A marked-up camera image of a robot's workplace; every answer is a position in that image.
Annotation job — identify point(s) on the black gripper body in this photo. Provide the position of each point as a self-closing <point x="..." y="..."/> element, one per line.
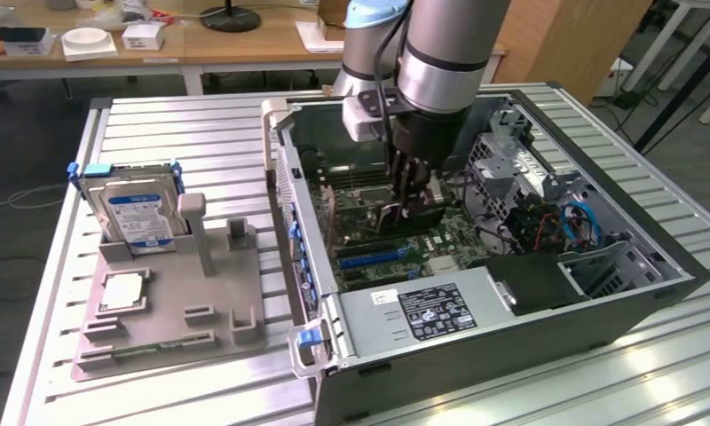
<point x="426" y="133"/>

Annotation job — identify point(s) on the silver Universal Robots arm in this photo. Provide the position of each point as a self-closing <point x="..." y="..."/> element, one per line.
<point x="444" y="66"/>

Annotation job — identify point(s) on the metal drive cage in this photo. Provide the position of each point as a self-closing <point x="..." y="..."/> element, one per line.
<point x="497" y="177"/>

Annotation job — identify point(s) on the green motherboard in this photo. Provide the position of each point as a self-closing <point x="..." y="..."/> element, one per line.
<point x="444" y="248"/>

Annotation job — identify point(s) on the blue expansion slot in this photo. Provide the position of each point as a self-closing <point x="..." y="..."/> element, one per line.
<point x="373" y="259"/>

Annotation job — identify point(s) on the white paper stack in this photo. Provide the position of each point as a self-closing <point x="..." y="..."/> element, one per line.
<point x="320" y="40"/>

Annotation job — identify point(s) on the grey power supply unit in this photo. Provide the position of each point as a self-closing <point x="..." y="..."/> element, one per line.
<point x="432" y="310"/>

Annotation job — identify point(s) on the wooden cabinet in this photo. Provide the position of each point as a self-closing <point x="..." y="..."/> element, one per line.
<point x="562" y="44"/>

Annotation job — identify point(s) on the brown cardboard box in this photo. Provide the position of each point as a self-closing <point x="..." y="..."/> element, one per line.
<point x="333" y="13"/>

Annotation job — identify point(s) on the wooden desk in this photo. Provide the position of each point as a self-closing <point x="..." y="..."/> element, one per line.
<point x="242" y="44"/>

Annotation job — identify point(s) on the blue case latch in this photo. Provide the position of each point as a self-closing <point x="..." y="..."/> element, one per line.
<point x="308" y="339"/>

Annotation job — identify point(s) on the black lamp base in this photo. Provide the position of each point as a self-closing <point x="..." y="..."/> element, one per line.
<point x="230" y="20"/>

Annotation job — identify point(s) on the black slanted pole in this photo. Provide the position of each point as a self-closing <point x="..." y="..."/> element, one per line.
<point x="681" y="97"/>

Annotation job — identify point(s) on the hard disk in blue caddy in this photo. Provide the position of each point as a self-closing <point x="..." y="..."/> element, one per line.
<point x="136" y="213"/>

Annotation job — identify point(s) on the grey parts rack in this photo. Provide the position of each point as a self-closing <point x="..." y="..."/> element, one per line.
<point x="172" y="288"/>

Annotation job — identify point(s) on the black open PC case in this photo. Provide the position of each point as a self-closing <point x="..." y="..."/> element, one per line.
<point x="509" y="377"/>

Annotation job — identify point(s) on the small white box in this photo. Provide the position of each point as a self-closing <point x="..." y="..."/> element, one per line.
<point x="142" y="37"/>

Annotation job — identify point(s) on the silver CPU chip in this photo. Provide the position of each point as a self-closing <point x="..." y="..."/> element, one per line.
<point x="121" y="292"/>

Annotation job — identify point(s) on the green loose RAM stick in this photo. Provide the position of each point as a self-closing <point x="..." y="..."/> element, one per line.
<point x="136" y="349"/>

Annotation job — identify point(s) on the white round part on box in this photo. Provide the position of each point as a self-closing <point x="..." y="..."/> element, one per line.
<point x="88" y="42"/>

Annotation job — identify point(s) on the white box with black lid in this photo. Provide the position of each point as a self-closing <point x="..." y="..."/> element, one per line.
<point x="24" y="41"/>

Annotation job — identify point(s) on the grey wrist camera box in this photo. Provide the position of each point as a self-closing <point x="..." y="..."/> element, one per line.
<point x="361" y="122"/>

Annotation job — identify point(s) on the white table frame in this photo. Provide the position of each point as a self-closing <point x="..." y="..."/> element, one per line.
<point x="665" y="40"/>

